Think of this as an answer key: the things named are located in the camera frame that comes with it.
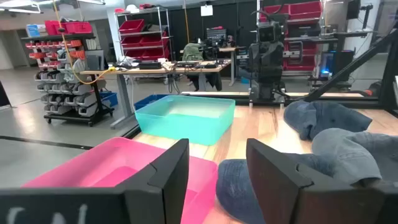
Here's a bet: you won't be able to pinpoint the small wooden desk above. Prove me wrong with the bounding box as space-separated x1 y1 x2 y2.
217 46 241 87

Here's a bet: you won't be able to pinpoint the metal rack with red bins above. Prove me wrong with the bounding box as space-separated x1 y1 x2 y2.
256 1 325 73

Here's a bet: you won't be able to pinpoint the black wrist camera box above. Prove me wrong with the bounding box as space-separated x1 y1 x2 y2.
258 25 276 43

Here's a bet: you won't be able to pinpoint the green backpack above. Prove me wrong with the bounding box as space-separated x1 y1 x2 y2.
182 42 205 62

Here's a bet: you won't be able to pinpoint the black jacket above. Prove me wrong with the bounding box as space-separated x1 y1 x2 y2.
187 73 223 92

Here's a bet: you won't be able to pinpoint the black aluminium table frame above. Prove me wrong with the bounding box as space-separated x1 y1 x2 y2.
180 29 398 118

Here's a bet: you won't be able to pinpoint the yellow hanging cable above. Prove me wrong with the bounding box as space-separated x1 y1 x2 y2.
52 0 116 86

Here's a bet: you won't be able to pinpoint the computer tower with blue light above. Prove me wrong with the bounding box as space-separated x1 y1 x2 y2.
320 49 355 78

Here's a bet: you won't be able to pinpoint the dark blue denim cap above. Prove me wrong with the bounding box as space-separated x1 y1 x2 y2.
216 152 335 224

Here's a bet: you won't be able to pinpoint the white paper sign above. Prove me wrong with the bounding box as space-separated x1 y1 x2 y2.
200 4 214 17

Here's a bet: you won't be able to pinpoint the red storage bins on cart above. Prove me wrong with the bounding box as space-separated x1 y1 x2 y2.
44 20 93 35

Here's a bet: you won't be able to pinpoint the long wooden desk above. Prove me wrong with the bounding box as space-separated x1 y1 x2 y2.
80 58 233 130

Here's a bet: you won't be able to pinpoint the teal plastic bin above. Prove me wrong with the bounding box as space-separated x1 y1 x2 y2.
134 95 236 146

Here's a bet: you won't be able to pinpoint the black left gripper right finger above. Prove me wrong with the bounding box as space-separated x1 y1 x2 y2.
246 138 398 224

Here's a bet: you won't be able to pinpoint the navy blue cap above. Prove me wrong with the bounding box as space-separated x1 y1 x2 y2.
283 100 373 141

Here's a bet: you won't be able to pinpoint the black monitor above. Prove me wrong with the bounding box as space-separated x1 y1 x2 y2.
346 0 362 21

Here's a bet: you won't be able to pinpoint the pink plastic bin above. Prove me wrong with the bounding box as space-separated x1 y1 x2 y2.
21 136 218 224

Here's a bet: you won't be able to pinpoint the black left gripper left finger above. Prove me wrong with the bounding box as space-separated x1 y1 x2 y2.
0 138 190 224

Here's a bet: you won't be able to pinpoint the wire shelf with red bins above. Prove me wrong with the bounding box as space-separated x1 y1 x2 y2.
114 6 174 63

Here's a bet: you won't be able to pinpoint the blue floor crate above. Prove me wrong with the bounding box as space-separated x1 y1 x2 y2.
99 91 119 108
134 94 169 111

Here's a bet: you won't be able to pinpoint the black cart with small bins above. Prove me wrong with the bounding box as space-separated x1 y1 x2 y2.
21 32 115 128

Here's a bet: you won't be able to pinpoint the faded grey-blue cap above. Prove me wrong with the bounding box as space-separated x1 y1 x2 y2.
311 128 398 187

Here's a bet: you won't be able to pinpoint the light blue box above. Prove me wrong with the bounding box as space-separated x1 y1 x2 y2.
25 24 41 38

